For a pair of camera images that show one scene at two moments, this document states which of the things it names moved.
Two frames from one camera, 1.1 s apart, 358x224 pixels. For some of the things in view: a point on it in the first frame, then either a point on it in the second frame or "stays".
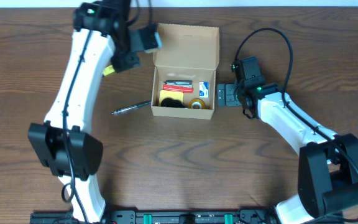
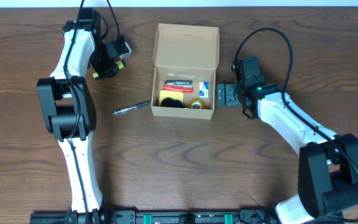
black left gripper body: (125, 62) to (108, 70)
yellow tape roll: (196, 100) stays
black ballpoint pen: (130, 107) stays
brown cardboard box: (188, 53) stays
